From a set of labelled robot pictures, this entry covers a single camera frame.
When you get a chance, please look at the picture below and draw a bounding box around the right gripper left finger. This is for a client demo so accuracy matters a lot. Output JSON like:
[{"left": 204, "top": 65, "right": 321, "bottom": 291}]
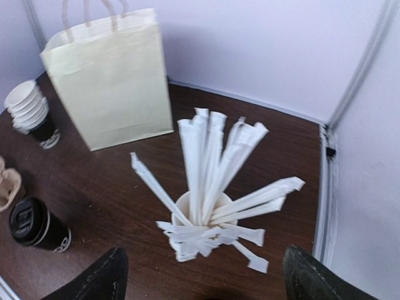
[{"left": 44, "top": 247, "right": 129, "bottom": 300}]

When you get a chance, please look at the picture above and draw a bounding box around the black paper coffee cup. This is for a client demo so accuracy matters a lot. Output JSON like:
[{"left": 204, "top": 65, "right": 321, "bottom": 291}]
[{"left": 24, "top": 203, "right": 72, "bottom": 253}]

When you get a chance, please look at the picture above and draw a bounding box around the cream paper bag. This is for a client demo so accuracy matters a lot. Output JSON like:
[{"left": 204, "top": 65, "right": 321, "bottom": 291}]
[{"left": 41, "top": 1, "right": 173, "bottom": 151}]

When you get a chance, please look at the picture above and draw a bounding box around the stack of paper cups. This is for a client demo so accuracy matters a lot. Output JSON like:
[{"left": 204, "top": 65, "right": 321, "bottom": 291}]
[{"left": 4, "top": 79, "right": 61, "bottom": 149}]

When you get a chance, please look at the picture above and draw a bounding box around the cardboard cup carrier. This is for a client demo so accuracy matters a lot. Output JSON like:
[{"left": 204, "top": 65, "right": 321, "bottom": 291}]
[{"left": 1, "top": 156, "right": 26, "bottom": 212}]

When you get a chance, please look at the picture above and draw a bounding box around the black cup lid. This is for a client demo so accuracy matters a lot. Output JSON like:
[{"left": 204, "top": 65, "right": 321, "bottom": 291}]
[{"left": 9, "top": 197, "right": 48, "bottom": 246}]

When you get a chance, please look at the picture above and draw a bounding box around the white cup holding straws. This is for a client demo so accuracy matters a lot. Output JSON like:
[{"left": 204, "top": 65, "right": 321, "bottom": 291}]
[{"left": 171, "top": 191, "right": 233, "bottom": 226}]

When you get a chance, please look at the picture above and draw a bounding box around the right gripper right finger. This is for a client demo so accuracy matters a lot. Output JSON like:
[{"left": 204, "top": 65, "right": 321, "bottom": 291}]
[{"left": 283, "top": 246, "right": 374, "bottom": 300}]

